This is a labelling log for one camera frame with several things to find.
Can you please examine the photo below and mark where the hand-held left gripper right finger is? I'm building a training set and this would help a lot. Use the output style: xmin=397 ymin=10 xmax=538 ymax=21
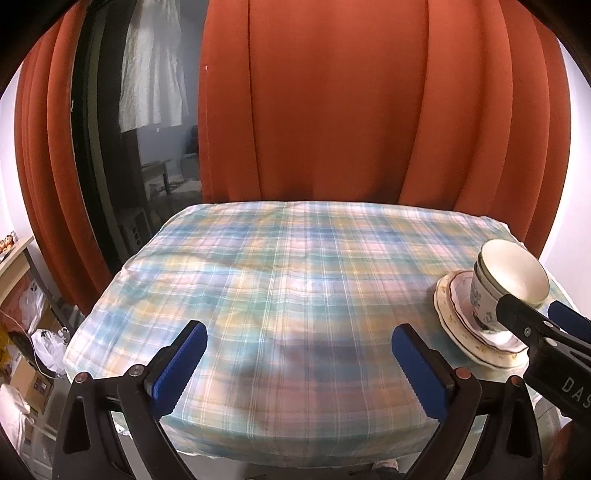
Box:
xmin=391 ymin=323 xmax=546 ymax=480

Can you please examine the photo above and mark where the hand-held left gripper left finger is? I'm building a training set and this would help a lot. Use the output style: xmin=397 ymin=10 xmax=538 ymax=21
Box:
xmin=51 ymin=320 xmax=208 ymax=480

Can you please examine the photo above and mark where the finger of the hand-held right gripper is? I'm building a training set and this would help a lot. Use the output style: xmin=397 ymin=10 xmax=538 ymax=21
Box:
xmin=549 ymin=300 xmax=591 ymax=346
xmin=496 ymin=294 xmax=561 ymax=356

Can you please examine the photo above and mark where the scalloped plate with yellow flowers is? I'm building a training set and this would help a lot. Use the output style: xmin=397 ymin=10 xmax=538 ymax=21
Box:
xmin=434 ymin=272 xmax=528 ymax=371

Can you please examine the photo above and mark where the small dish with purple flowers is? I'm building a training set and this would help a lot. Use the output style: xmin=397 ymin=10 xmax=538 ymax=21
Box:
xmin=449 ymin=272 xmax=528 ymax=354

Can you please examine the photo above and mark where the white plastic bag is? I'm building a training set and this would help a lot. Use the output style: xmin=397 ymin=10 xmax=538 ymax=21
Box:
xmin=30 ymin=329 xmax=70 ymax=377

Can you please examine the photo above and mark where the plaid tablecloth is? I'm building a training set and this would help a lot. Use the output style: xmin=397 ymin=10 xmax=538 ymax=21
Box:
xmin=62 ymin=200 xmax=578 ymax=457

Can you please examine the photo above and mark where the cardboard box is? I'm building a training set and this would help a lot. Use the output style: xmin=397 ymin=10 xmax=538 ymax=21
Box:
xmin=9 ymin=357 xmax=51 ymax=416

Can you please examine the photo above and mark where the wooden shelf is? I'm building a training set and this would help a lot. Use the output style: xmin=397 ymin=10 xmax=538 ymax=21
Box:
xmin=0 ymin=235 xmax=35 ymax=305

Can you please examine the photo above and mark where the wooden stool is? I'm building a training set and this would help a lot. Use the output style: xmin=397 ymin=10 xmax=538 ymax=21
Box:
xmin=141 ymin=159 xmax=174 ymax=199

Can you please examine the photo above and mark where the dark glass door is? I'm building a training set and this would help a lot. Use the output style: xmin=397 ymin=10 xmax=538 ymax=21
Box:
xmin=69 ymin=0 xmax=204 ymax=273

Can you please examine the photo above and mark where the orange curtain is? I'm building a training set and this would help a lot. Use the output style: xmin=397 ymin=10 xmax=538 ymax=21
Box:
xmin=198 ymin=0 xmax=573 ymax=259
xmin=14 ymin=9 xmax=116 ymax=315

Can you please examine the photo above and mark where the white hanging garment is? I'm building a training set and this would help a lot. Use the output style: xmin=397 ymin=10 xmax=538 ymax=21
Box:
xmin=119 ymin=0 xmax=190 ymax=134

